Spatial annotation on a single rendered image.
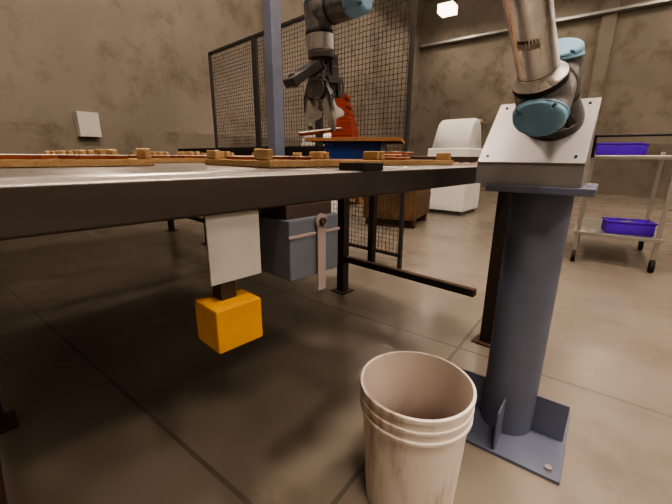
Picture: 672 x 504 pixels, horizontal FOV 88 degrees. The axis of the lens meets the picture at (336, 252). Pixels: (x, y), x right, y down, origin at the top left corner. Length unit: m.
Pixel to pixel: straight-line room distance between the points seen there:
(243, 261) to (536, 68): 0.74
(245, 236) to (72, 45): 5.55
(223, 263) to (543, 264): 0.94
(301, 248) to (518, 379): 0.93
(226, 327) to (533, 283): 0.93
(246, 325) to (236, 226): 0.18
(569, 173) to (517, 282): 0.35
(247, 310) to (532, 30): 0.78
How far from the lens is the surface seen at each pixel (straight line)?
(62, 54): 6.01
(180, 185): 0.56
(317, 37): 1.09
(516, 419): 1.47
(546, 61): 0.96
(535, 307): 1.27
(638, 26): 12.47
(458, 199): 6.16
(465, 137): 6.25
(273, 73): 3.18
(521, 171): 1.15
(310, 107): 1.10
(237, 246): 0.63
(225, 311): 0.62
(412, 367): 1.16
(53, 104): 5.87
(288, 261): 0.68
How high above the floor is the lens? 0.95
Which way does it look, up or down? 15 degrees down
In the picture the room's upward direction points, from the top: straight up
